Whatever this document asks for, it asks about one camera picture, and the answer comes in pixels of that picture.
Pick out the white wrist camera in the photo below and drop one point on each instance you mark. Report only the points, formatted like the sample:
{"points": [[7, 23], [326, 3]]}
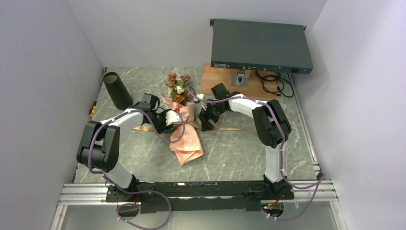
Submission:
{"points": [[199, 96], [172, 118]]}

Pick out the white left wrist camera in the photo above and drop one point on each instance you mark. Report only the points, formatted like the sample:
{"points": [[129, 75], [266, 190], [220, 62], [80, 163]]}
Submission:
{"points": [[172, 118]]}

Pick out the black cylindrical vase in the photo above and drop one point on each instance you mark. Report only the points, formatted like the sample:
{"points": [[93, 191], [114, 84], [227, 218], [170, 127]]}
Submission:
{"points": [[117, 91]]}

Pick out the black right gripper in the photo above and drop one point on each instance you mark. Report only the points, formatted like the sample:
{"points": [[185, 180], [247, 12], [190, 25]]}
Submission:
{"points": [[205, 115]]}

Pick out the dark grey network switch box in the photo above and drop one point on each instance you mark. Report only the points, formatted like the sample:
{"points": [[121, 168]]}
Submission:
{"points": [[260, 46]]}

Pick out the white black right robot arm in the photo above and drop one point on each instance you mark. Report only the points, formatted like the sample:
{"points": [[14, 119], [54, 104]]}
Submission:
{"points": [[271, 123]]}

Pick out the wooden board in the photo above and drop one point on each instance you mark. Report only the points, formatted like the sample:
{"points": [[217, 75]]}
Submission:
{"points": [[214, 76]]}

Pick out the metal stand bracket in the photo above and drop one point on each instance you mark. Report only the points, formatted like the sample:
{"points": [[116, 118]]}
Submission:
{"points": [[240, 79]]}

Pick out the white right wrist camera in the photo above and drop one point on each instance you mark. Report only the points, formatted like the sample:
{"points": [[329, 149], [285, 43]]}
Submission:
{"points": [[199, 96]]}

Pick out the black mounting base plate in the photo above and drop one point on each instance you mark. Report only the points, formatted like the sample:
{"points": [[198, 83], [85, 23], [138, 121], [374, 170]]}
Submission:
{"points": [[247, 195]]}

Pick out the brown ribbon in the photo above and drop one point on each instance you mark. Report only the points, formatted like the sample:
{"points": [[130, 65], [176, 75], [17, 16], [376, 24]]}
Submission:
{"points": [[197, 126]]}

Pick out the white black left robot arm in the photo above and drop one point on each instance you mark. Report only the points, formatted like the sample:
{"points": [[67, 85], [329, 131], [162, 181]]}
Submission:
{"points": [[100, 141]]}

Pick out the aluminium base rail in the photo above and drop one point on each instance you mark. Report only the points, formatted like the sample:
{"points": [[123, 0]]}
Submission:
{"points": [[96, 194]]}

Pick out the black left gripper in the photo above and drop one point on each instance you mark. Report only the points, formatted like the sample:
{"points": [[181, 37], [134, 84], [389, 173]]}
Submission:
{"points": [[163, 128]]}

